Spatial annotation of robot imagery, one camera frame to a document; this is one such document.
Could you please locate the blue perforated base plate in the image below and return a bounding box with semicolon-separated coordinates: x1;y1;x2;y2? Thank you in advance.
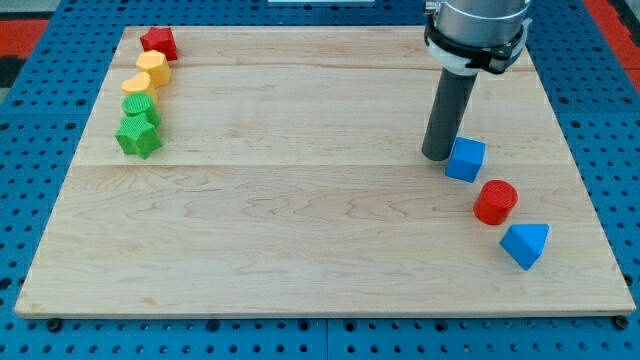
1;0;639;359

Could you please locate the green star block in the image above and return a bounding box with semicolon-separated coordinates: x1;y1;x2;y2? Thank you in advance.
114;113;163;159

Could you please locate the red cylinder block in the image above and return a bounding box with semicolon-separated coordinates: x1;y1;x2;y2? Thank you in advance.
473;179;519;225

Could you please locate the red star block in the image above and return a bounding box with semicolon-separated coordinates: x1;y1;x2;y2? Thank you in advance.
140;27;178;61

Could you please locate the blue triangle block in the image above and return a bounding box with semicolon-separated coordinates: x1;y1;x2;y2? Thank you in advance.
499;224;550;271

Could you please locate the light wooden board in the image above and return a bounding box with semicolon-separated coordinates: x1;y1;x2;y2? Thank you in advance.
15;26;636;320

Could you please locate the yellow hexagon block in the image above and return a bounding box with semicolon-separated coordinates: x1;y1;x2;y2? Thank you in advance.
136;50;171;87

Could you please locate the grey cylindrical pointer rod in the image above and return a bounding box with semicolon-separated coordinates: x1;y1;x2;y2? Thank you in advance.
421;69;477;161

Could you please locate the green cylinder block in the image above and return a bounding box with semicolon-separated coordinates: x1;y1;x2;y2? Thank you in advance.
121;93;161;127

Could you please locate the blue cube block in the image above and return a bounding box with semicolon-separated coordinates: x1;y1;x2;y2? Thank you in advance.
445;137;487;183

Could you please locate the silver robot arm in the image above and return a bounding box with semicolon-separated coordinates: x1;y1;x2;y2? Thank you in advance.
424;0;531;77

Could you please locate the yellow heart block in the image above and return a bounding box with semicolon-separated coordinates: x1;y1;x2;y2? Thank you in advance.
120;72;158;105

